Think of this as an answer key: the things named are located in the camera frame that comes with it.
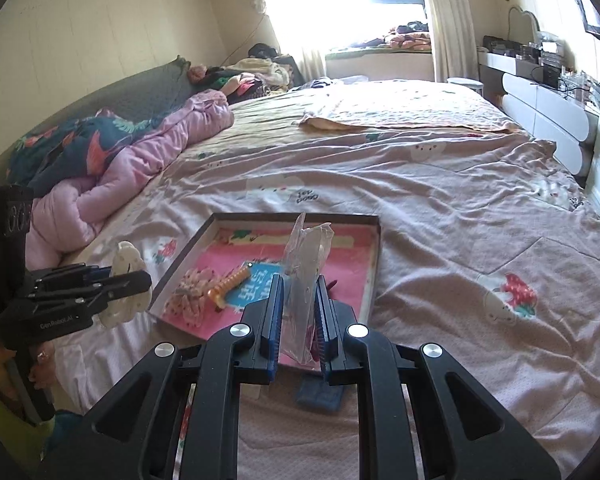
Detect dark floral quilt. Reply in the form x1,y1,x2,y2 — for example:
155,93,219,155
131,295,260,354
7,115,163,198

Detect beige blanket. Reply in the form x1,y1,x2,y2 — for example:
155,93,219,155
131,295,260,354
292,79,523,135

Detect teal trousers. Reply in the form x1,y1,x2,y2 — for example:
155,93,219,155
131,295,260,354
45,410,88,456

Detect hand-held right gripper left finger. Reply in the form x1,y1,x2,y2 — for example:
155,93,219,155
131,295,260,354
35,274,285,480

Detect lime green garment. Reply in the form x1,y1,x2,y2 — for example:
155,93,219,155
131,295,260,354
0,360,56,461

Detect pink quilt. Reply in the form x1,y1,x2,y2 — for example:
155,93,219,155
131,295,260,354
25,89,236,268

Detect heart-shaped mirror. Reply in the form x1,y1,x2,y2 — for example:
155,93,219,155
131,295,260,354
507,6,541,46

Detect clothes heap on sill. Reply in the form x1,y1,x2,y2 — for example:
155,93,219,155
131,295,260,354
382,21,433,51

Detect black case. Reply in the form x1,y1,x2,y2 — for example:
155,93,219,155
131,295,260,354
482,35,521,56

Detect pile of clothes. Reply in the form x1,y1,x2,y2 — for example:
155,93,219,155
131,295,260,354
187,55,306,103

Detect cream hair claw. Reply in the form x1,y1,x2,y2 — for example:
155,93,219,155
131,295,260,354
101,241,154,329

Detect sheer white curtain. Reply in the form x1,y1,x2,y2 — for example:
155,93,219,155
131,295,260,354
252,0,326,86

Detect white round stool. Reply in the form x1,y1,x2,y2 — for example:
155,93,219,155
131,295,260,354
446,77,484,95

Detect small blue box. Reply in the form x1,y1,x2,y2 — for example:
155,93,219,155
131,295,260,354
294,377,345,415

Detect grey padded headboard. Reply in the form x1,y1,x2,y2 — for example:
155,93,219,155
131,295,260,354
0,56,193,186

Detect orange ribbed hair clip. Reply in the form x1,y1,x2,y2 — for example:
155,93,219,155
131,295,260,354
207,266,251,311

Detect polka-dot mesh scrunchie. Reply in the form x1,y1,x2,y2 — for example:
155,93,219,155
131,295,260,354
167,266,221,328

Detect bay window ledge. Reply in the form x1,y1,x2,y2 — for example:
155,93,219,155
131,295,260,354
325,47,436,82

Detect dark shallow box pink inside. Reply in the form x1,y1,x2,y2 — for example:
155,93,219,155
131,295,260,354
147,212,382,373

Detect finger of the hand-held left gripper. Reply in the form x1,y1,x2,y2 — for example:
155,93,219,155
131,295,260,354
29,263,113,289
40,270,153,311

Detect person's left hand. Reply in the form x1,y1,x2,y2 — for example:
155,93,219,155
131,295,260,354
0,342,57,396

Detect white vanity desk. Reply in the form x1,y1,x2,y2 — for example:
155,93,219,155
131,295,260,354
477,50,598,176

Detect cluster of cosmetic containers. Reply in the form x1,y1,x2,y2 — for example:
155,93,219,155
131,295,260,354
517,40,600,106

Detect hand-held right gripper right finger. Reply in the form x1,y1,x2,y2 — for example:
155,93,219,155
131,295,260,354
314,275,563,480

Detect cream curtain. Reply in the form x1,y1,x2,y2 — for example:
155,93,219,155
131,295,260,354
417,0,481,83

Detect clear packet with earring card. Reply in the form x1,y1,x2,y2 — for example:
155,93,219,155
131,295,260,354
279,212,336,367

